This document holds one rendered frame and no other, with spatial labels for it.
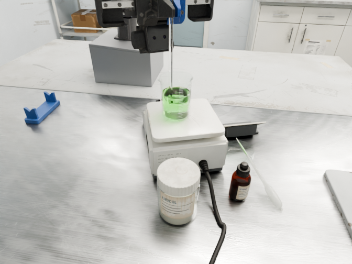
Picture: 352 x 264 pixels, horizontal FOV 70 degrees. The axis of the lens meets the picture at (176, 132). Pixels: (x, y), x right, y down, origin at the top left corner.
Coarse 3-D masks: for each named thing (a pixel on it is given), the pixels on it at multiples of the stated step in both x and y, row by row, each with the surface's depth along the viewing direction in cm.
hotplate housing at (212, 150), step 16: (144, 112) 49; (144, 128) 54; (160, 144) 40; (176, 144) 40; (192, 144) 41; (208, 144) 41; (224, 144) 41; (160, 160) 41; (192, 160) 42; (208, 160) 43; (224, 160) 44
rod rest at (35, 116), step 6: (48, 96) 63; (54, 96) 63; (48, 102) 63; (54, 102) 64; (24, 108) 56; (36, 108) 61; (42, 108) 61; (48, 108) 61; (54, 108) 63; (30, 114) 57; (36, 114) 57; (42, 114) 59; (48, 114) 60; (30, 120) 57; (36, 120) 57
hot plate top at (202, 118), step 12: (156, 108) 46; (192, 108) 46; (204, 108) 46; (156, 120) 43; (168, 120) 43; (192, 120) 43; (204, 120) 43; (216, 120) 43; (156, 132) 40; (168, 132) 40; (180, 132) 40; (192, 132) 40; (204, 132) 40; (216, 132) 40
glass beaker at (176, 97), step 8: (168, 72) 42; (176, 72) 43; (184, 72) 42; (160, 80) 40; (168, 80) 43; (176, 80) 43; (184, 80) 38; (168, 88) 39; (176, 88) 39; (184, 88) 39; (168, 96) 40; (176, 96) 40; (184, 96) 40; (168, 104) 41; (176, 104) 40; (184, 104) 41; (168, 112) 42; (176, 112) 41; (184, 112) 42; (176, 120) 42; (184, 120) 43
